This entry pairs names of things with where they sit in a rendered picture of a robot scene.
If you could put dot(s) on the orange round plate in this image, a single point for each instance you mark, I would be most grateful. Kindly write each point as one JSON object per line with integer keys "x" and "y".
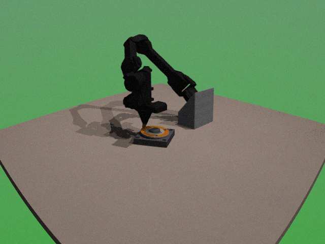
{"x": 145, "y": 132}

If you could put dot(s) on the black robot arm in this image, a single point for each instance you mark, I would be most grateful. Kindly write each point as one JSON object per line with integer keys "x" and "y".
{"x": 135, "y": 78}

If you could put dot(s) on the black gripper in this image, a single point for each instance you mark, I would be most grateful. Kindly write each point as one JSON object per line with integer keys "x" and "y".
{"x": 145, "y": 110}

